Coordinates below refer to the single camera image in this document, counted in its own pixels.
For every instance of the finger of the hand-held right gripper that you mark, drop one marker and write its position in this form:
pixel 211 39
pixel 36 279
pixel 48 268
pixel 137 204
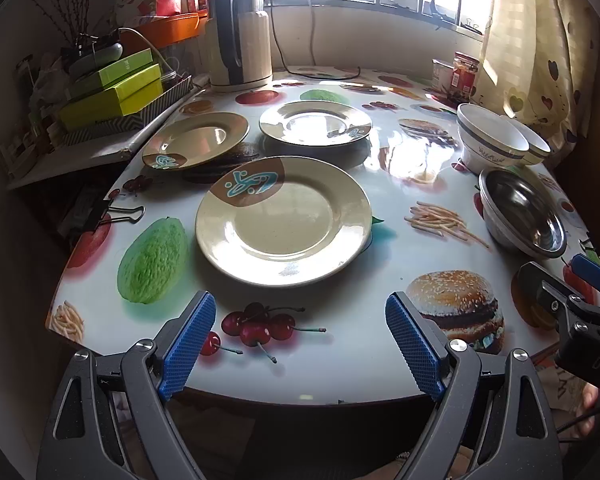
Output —
pixel 545 287
pixel 592 271

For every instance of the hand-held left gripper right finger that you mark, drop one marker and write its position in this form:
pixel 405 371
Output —
pixel 415 345

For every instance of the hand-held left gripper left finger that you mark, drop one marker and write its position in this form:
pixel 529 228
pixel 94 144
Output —
pixel 190 345

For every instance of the stainless steel bowl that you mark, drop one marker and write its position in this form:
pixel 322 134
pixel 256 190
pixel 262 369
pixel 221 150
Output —
pixel 520 210

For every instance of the white bowl with blue stripe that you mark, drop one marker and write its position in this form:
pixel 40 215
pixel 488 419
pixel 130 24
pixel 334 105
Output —
pixel 539 152

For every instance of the beige plate with brown patch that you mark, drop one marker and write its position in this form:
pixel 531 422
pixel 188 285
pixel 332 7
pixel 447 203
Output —
pixel 195 140
pixel 310 125
pixel 280 230

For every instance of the white bowl with floral print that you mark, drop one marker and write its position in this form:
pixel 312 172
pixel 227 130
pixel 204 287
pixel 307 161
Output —
pixel 485 150

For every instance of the person's right hand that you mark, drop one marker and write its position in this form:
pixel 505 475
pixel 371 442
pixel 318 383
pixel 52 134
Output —
pixel 588 402

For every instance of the black binder clip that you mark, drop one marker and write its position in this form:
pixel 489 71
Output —
pixel 92 215

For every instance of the red label glass jar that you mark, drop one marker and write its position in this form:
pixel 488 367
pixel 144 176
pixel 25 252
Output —
pixel 464 77

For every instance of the chevron patterned tray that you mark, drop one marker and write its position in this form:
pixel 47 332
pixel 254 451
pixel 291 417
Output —
pixel 130 124

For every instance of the white can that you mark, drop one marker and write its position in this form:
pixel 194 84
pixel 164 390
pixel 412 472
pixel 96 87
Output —
pixel 442 75

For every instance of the cream heart print curtain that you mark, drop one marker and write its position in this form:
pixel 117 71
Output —
pixel 530 35

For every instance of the yellow-green box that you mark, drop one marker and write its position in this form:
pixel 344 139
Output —
pixel 110 107

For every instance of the black bird figure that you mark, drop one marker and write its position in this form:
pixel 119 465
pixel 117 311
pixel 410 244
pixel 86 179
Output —
pixel 437 9

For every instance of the grey round device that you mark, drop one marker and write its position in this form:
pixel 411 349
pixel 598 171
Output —
pixel 97 56

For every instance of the cream electric kettle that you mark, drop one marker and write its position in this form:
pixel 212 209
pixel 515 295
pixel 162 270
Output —
pixel 250 45

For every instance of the orange plastic tray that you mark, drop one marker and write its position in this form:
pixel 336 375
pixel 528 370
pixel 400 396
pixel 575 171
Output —
pixel 175 27

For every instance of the dry twigs bunch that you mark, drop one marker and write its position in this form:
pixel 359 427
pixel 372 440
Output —
pixel 75 15

